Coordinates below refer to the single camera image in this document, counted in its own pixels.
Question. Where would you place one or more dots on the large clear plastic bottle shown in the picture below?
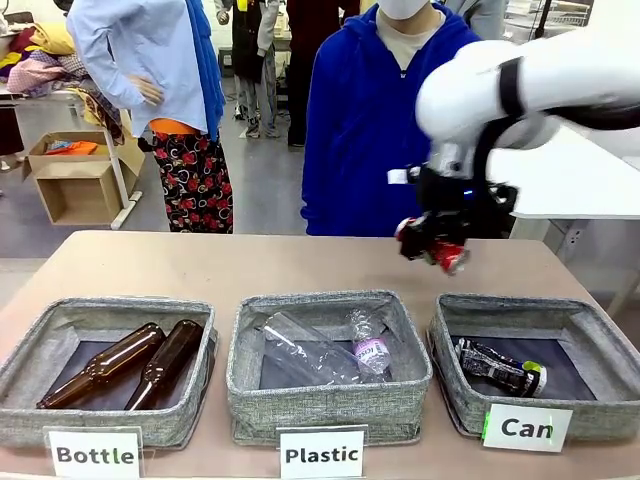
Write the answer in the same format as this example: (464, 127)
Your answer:
(305, 352)

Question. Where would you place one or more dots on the patterned hanging cloth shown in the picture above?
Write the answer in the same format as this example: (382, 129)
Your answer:
(105, 117)

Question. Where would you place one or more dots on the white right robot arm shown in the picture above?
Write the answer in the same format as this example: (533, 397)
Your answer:
(560, 70)

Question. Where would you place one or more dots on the bottle with pink label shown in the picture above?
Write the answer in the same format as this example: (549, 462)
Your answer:
(369, 350)

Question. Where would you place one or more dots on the mannequin in light blue shirt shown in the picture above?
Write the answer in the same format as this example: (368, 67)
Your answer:
(150, 60)

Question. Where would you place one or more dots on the person in grey trousers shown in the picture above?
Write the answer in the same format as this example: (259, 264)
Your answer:
(257, 60)

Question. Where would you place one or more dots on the brown glass bottle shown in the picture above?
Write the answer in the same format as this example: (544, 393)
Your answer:
(170, 360)
(100, 367)

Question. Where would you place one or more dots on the person in blue hoodie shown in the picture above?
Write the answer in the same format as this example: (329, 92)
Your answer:
(360, 130)

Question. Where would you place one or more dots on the person in black clothes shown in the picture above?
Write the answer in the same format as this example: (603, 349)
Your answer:
(307, 60)

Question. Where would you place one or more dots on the open wooden cube box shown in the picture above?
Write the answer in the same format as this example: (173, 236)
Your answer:
(75, 200)

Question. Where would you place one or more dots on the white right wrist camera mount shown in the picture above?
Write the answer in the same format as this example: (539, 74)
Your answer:
(400, 176)

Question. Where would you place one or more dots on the pile of colourful clothes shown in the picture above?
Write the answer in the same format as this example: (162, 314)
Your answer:
(40, 55)

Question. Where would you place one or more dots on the crushed red can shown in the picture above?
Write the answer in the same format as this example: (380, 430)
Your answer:
(450, 257)

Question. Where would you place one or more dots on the crushed black can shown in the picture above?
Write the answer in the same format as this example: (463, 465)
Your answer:
(500, 367)

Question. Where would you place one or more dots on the blue hanging garment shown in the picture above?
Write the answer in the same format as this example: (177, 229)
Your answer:
(207, 60)

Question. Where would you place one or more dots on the brown cardboard box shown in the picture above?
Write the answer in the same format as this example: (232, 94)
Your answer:
(127, 160)

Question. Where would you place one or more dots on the black stand pole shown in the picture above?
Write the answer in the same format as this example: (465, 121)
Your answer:
(542, 15)

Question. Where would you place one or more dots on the white sign reading Plastic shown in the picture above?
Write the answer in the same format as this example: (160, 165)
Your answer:
(322, 454)

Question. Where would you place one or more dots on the clear storage bins stack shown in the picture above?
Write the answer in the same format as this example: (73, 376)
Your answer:
(575, 12)

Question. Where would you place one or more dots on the white sign reading Bottle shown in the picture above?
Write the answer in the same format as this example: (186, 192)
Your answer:
(95, 454)

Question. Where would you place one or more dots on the white sign reading Can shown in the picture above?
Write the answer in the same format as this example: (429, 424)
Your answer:
(527, 427)

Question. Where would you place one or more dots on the white work table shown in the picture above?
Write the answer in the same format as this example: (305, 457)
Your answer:
(565, 180)

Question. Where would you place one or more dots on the orange cloth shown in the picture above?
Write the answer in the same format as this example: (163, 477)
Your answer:
(75, 147)

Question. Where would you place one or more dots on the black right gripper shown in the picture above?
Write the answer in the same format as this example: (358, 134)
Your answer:
(442, 195)

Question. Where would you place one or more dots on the grey fabric basket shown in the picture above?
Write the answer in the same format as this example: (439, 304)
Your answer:
(165, 415)
(325, 407)
(590, 415)

